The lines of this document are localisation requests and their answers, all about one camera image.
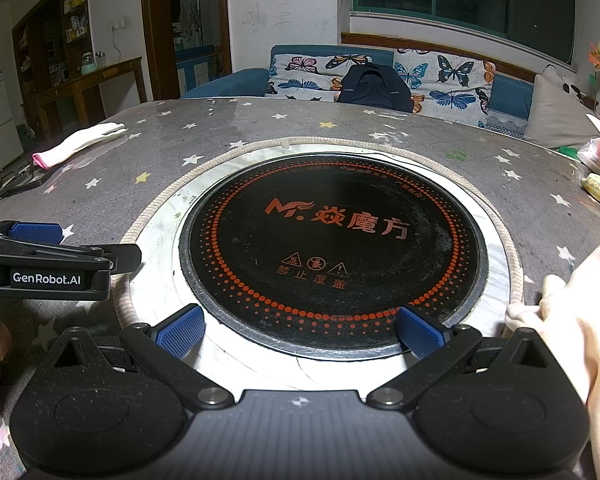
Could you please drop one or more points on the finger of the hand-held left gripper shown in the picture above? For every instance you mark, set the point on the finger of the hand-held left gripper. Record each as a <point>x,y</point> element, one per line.
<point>122,257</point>
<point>35,233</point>

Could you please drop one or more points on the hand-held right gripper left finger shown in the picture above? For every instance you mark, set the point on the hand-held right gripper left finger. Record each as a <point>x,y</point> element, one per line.
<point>180,331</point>

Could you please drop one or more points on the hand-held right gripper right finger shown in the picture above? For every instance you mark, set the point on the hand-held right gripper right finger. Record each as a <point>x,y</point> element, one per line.
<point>420,332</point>

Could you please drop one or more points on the cream cloth garment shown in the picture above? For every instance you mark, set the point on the cream cloth garment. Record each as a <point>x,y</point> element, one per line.
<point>590,335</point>

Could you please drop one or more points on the white glove with pink cuff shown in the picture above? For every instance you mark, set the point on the white glove with pink cuff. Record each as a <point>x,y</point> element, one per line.
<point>75,145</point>

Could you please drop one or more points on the round black induction cooktop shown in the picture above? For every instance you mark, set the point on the round black induction cooktop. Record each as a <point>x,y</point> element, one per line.
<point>330,265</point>

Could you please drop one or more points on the white refrigerator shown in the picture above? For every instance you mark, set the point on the white refrigerator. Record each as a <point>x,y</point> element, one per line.
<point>0,120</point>

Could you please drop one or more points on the wooden console table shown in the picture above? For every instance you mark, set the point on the wooden console table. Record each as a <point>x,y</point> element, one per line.
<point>105,72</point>

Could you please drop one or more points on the pale green kettle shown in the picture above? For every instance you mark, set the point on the pale green kettle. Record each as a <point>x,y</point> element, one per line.
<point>87,63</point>

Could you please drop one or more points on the blue sofa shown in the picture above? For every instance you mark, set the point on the blue sofa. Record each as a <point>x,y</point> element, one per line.
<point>215,85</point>

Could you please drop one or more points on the dark wooden shelf cabinet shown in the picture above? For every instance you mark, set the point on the dark wooden shelf cabinet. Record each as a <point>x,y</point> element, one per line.
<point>55,35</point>

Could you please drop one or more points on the grey star-print tablecloth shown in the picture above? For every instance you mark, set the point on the grey star-print tablecloth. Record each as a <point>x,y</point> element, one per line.
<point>330,125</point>

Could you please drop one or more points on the black backpack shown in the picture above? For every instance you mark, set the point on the black backpack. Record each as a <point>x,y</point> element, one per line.
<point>375,87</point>

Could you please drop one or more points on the clear plastic bag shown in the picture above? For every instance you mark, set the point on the clear plastic bag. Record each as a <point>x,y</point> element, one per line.
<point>597,157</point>

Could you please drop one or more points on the butterfly-print blanket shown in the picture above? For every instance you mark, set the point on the butterfly-print blanket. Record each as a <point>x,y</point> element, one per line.
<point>450,85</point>

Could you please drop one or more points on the grey pillow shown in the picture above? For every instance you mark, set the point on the grey pillow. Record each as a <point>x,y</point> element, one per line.
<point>555,110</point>

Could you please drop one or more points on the colourful pinwheel toy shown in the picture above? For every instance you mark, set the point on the colourful pinwheel toy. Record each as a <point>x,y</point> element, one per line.
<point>597,57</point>

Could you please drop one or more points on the black frame object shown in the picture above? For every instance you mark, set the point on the black frame object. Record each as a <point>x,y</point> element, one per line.
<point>10,187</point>

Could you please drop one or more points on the dark wooden door frame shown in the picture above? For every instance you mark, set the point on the dark wooden door frame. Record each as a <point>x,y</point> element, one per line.
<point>155,35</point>

